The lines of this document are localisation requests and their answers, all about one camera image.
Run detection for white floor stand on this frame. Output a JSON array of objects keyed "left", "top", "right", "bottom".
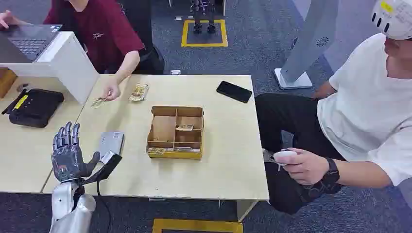
[{"left": 274, "top": 0, "right": 340, "bottom": 90}]

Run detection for black wristwatch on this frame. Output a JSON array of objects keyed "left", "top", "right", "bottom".
[{"left": 323, "top": 157, "right": 341, "bottom": 185}]

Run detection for brown wooden box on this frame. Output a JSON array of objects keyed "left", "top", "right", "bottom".
[{"left": 0, "top": 67, "right": 18, "bottom": 100}]

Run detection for person's right hand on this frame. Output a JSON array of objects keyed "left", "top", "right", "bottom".
[{"left": 0, "top": 10, "right": 20, "bottom": 30}]

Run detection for white handheld controller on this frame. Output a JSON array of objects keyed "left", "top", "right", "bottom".
[{"left": 272, "top": 149, "right": 299, "bottom": 167}]

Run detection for wooden card box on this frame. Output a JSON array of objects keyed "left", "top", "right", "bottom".
[{"left": 146, "top": 105, "right": 206, "bottom": 161}]

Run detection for person with headset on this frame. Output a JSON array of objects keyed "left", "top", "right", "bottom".
[{"left": 254, "top": 0, "right": 412, "bottom": 216}]

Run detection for white headset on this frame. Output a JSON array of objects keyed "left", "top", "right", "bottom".
[{"left": 371, "top": 0, "right": 412, "bottom": 41}]

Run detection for dark laptop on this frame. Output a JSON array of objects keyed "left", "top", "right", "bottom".
[{"left": 0, "top": 24, "right": 63, "bottom": 64}]

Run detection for black camera cable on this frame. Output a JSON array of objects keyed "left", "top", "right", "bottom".
[{"left": 96, "top": 179, "right": 112, "bottom": 233}]

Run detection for black robot legs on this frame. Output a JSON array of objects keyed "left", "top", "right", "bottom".
[{"left": 189, "top": 0, "right": 218, "bottom": 35}]

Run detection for row of cards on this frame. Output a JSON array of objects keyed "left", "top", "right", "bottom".
[{"left": 147, "top": 147, "right": 202, "bottom": 154}]

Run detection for yellow floor tape square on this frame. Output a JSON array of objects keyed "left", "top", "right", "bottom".
[
  {"left": 181, "top": 18, "right": 229, "bottom": 48},
  {"left": 152, "top": 218, "right": 244, "bottom": 233}
]

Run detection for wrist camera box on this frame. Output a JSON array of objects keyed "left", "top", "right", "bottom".
[{"left": 84, "top": 150, "right": 123, "bottom": 185}]

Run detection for black smartphone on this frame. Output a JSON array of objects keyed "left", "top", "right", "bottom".
[{"left": 216, "top": 80, "right": 253, "bottom": 104}]

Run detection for white table leg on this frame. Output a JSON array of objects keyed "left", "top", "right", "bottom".
[{"left": 236, "top": 200, "right": 259, "bottom": 223}]

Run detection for white desk partition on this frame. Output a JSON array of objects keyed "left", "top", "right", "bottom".
[{"left": 0, "top": 31, "right": 100, "bottom": 105}]

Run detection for person's left hand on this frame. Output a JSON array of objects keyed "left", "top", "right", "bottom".
[
  {"left": 278, "top": 147, "right": 330, "bottom": 186},
  {"left": 102, "top": 76, "right": 122, "bottom": 102}
]

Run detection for grey flat card case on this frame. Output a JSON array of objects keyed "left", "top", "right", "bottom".
[{"left": 98, "top": 131, "right": 126, "bottom": 159}]

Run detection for black device with yellow label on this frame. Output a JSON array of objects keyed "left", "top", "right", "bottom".
[{"left": 1, "top": 88, "right": 65, "bottom": 129}]

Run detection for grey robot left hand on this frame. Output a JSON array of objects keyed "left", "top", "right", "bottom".
[{"left": 51, "top": 121, "right": 101, "bottom": 183}]

